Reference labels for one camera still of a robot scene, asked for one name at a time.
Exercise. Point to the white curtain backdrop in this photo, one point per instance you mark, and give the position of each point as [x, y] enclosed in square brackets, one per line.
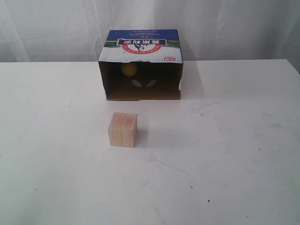
[76, 30]

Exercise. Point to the light wooden cube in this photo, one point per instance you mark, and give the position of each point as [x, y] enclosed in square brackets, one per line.
[122, 129]

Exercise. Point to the blue white cardboard box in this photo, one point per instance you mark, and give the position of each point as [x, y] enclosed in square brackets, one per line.
[158, 56]

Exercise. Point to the yellow tennis ball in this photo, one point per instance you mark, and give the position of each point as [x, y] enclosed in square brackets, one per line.
[129, 69]

